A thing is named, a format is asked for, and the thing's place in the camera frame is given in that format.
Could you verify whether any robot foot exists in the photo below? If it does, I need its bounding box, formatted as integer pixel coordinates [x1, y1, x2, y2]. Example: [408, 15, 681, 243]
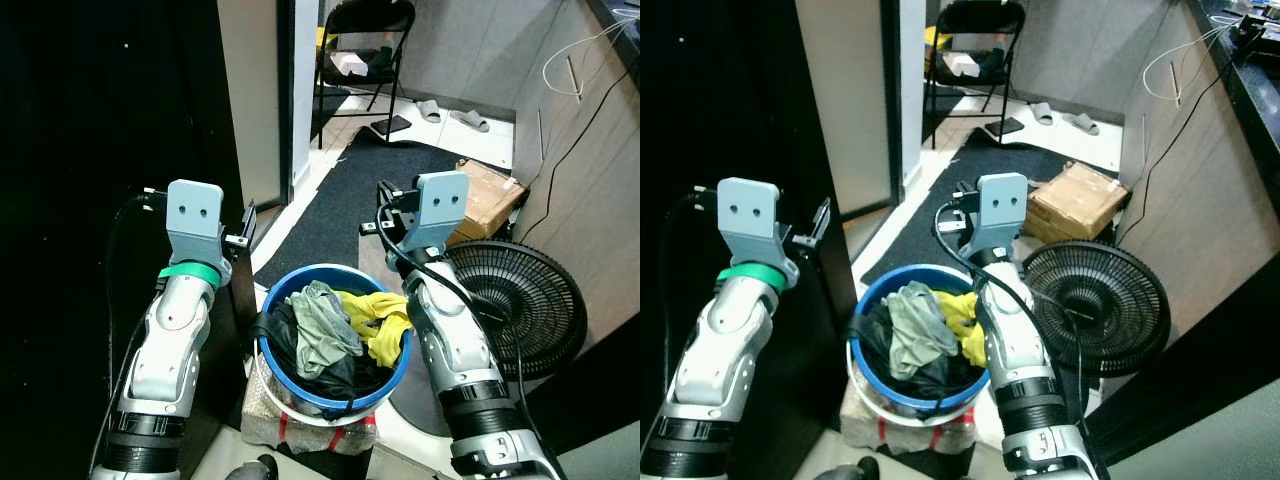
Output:
[224, 453, 278, 480]
[812, 454, 883, 480]

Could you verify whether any black round floor fan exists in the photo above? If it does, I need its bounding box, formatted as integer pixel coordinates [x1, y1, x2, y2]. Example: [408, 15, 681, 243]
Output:
[438, 240, 590, 382]
[1021, 240, 1172, 379]

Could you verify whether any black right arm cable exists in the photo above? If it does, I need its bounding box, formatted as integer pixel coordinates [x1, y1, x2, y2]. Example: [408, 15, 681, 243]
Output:
[934, 198, 1091, 421]
[374, 198, 533, 406]

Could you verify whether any black folding chair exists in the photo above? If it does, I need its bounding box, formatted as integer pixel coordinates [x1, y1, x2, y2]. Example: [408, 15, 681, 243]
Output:
[921, 0, 1028, 150]
[311, 0, 417, 150]

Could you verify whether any beige door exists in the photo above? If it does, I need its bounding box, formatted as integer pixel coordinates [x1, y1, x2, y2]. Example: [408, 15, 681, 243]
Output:
[794, 0, 903, 223]
[217, 0, 298, 213]

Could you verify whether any brown cardboard box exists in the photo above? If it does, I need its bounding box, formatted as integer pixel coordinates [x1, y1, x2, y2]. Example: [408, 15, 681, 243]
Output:
[446, 158, 530, 243]
[1024, 161, 1132, 247]

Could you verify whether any blue round laundry bucket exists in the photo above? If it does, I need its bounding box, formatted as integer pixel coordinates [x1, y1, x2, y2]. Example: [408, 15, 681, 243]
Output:
[847, 264, 993, 429]
[256, 264, 414, 429]

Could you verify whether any yellow garment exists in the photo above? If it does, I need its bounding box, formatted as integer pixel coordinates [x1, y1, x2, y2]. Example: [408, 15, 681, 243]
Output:
[934, 289, 991, 368]
[338, 289, 414, 368]

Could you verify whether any thin black wall cable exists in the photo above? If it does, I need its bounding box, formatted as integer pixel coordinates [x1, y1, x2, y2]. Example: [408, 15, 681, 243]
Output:
[1113, 40, 1251, 247]
[518, 55, 641, 243]

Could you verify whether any thin white cable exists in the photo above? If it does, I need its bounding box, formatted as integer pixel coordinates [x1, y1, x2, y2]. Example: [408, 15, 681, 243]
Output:
[542, 8, 641, 98]
[1142, 22, 1233, 107]

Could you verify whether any grey-green garment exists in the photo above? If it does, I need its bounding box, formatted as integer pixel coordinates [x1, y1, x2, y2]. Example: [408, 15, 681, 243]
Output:
[884, 281, 960, 380]
[289, 281, 365, 380]

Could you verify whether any grey block with red tape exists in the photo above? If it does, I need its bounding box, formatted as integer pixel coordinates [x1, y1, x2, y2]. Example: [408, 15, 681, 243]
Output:
[839, 372, 993, 458]
[241, 352, 382, 458]

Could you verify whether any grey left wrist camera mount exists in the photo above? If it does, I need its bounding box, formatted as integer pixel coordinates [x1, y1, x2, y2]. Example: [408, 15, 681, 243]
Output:
[164, 180, 234, 286]
[717, 177, 802, 288]

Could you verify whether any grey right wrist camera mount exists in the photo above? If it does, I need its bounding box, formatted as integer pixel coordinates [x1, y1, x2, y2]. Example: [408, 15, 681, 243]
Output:
[974, 172, 1032, 267]
[403, 170, 472, 278]

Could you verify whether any black floor mat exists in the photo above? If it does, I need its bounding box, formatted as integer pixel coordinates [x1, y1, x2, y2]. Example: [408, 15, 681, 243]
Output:
[861, 127, 1079, 288]
[254, 124, 473, 292]

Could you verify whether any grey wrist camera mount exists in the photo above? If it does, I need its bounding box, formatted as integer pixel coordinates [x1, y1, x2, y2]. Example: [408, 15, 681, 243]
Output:
[974, 172, 1032, 267]
[164, 180, 234, 286]
[717, 177, 802, 288]
[403, 170, 472, 278]

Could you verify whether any black counter top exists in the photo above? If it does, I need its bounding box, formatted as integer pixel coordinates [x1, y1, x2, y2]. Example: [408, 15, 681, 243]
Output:
[588, 0, 641, 83]
[1184, 0, 1280, 213]

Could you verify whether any dark black garment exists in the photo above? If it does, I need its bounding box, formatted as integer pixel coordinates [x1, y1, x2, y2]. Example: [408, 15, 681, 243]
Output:
[258, 298, 399, 403]
[852, 300, 986, 403]

